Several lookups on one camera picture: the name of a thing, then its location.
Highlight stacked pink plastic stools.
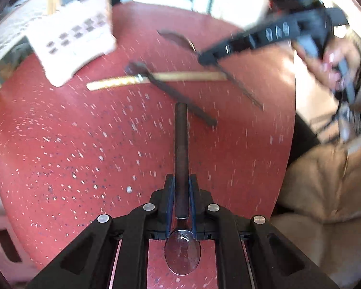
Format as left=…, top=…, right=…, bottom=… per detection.
left=0, top=215, right=38, bottom=284

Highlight pink flower-cutout storage cart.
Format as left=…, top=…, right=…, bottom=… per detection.
left=0, top=0, right=61, bottom=81

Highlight person's right hand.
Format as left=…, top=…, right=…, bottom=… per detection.
left=291, top=37, right=361, bottom=91

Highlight yellow-patterned chopstick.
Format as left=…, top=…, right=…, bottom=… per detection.
left=86, top=71, right=227, bottom=91

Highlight pink plastic utensil holder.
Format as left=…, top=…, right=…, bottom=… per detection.
left=26, top=0, right=116, bottom=87

